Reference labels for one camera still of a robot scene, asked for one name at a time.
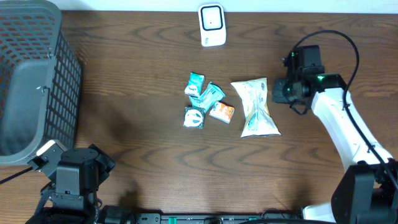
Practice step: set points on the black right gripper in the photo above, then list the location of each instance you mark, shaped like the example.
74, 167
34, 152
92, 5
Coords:
277, 94

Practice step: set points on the grey plastic mesh basket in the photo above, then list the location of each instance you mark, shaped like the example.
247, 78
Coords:
41, 81

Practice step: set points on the white barcode scanner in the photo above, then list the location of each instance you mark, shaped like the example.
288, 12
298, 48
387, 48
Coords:
212, 25

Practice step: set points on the yellow chip bag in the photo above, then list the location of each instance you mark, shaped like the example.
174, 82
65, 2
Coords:
253, 94

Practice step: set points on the teal wet wipes pack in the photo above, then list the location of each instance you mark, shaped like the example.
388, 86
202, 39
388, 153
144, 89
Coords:
208, 98

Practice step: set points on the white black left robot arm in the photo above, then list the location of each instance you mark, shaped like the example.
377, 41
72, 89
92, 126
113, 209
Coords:
71, 195

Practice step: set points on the orange snack packet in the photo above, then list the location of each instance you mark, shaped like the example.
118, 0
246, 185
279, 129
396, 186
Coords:
222, 112

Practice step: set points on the dark green round-logo packet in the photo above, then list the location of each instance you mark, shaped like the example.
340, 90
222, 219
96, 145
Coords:
194, 117

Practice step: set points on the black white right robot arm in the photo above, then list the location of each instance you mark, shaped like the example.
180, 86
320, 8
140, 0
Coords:
365, 194

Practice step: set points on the teal white small packet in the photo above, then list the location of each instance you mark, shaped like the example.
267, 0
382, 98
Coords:
194, 85

